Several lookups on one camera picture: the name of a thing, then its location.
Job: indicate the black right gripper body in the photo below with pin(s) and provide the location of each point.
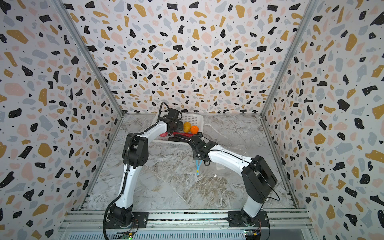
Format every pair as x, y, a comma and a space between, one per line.
198, 153

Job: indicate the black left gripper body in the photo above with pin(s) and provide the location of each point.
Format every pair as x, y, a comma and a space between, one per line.
179, 126

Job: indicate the yellow toy lemon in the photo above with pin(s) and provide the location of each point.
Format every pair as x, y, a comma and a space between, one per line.
187, 127

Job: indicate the white plastic basket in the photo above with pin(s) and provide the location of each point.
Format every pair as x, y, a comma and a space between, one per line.
193, 119

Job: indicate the clear zip top bag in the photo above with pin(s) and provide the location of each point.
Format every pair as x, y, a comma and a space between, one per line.
216, 165

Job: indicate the dark avocado toy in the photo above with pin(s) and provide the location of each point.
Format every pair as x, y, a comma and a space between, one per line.
172, 127

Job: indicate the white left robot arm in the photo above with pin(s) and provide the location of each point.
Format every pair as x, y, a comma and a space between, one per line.
135, 156

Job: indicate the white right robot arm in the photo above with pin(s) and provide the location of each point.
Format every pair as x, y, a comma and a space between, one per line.
258, 178

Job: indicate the red toy chili pepper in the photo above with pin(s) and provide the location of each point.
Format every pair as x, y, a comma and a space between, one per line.
187, 135

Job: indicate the orange toy fruit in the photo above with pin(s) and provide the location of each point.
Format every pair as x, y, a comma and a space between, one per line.
194, 130

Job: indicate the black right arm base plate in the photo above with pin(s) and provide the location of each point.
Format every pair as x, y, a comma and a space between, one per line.
237, 219

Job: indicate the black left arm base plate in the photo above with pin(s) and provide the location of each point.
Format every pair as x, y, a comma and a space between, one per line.
128, 221

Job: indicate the aluminium front rail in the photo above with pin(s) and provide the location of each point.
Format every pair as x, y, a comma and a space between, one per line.
285, 224

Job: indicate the aluminium left corner post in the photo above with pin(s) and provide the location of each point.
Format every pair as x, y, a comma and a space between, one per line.
65, 16

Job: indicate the aluminium corner post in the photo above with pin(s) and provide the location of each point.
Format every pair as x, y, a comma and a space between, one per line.
290, 54
65, 16

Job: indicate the aluminium right corner post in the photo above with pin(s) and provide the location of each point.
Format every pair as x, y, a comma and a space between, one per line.
290, 54

